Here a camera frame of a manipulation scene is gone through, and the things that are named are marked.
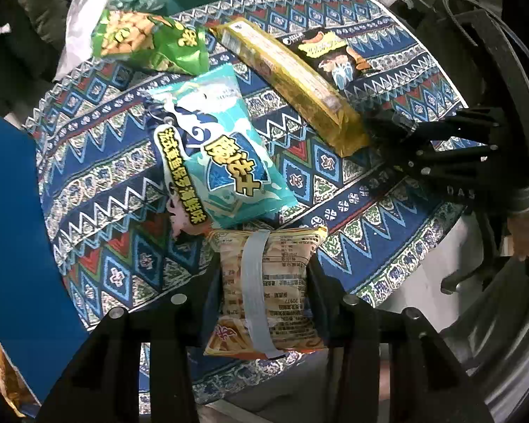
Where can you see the green snack bag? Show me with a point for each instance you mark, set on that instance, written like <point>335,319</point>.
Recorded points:
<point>158,48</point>

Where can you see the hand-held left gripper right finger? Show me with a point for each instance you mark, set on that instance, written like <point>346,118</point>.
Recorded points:
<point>317,299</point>

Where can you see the white plastic bag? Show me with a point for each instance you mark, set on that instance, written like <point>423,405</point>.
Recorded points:
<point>77,22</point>

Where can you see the blue-rimmed cardboard box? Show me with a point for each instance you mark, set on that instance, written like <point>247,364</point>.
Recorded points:
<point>17,229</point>

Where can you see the teal snack bag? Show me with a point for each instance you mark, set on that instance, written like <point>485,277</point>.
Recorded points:
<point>220,141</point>

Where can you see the olive green jacket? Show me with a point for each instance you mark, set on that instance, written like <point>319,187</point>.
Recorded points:
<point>39,13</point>

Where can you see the black snack bag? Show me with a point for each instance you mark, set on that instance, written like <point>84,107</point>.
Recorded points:
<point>330,53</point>

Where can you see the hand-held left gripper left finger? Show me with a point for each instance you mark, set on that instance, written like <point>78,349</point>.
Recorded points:
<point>209,299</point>

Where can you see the blue patterned tablecloth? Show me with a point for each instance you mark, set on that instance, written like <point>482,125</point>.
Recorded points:
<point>114,185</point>

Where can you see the orange snack bag printed back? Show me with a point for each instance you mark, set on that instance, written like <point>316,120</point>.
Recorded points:
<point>282,282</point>

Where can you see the person's right hand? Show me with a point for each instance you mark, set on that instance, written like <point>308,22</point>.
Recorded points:
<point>522,238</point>

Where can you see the long yellow snack packet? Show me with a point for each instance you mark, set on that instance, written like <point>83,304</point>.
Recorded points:
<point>291,88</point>

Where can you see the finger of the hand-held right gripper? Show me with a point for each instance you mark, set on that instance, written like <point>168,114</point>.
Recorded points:
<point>392,127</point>
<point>408,165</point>

